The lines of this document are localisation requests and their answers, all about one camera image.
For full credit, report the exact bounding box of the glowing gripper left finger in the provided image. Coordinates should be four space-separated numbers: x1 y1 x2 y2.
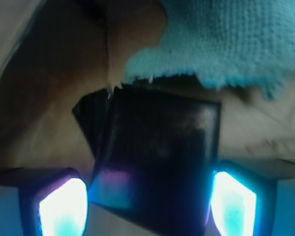
19 168 89 236

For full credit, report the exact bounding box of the black box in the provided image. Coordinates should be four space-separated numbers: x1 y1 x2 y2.
72 86 221 236

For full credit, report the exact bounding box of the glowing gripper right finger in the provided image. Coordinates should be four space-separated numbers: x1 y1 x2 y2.
210 161 277 236

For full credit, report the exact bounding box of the brown paper bag bin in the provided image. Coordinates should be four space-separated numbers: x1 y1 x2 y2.
0 0 295 236

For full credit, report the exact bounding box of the teal cloth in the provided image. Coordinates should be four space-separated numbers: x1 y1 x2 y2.
124 0 295 98

